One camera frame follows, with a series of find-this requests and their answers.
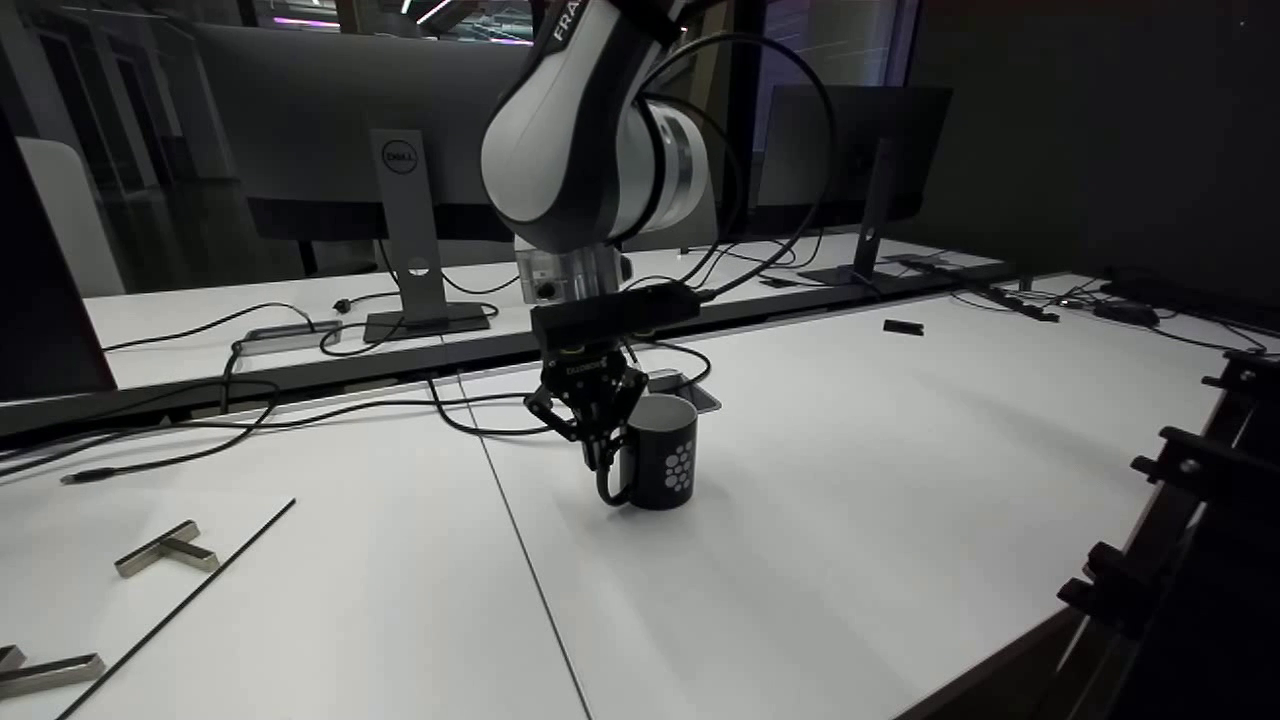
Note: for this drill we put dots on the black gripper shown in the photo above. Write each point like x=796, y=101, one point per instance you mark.
x=586, y=360

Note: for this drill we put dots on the black mug with white print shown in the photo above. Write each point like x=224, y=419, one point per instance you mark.
x=663, y=463

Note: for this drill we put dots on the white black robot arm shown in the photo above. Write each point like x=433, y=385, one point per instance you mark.
x=545, y=147

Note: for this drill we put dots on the black docking hub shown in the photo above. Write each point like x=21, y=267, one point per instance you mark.
x=292, y=331

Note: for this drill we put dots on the small black block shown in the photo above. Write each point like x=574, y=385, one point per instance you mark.
x=906, y=326

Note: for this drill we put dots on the Dell monitor with silver stand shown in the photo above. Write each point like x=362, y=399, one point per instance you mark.
x=304, y=123

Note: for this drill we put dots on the black monitor with thin stand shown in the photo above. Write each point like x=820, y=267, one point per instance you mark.
x=906, y=134

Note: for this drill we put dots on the black flat device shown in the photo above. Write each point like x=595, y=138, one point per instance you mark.
x=1124, y=313

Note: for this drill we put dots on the dark flat panel screen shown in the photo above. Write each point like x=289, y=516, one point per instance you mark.
x=43, y=292

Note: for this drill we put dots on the white chair back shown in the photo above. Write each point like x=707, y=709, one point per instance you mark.
x=65, y=213

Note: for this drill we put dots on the black clamp rack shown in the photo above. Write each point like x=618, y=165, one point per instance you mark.
x=1227, y=572

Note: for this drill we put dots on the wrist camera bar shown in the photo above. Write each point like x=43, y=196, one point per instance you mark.
x=615, y=318

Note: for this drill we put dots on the black desk divider rail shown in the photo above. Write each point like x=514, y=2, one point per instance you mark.
x=466, y=354

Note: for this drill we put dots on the metal T bracket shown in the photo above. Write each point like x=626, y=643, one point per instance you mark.
x=162, y=545

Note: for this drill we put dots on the flat metal bracket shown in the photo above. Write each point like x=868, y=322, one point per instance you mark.
x=55, y=670

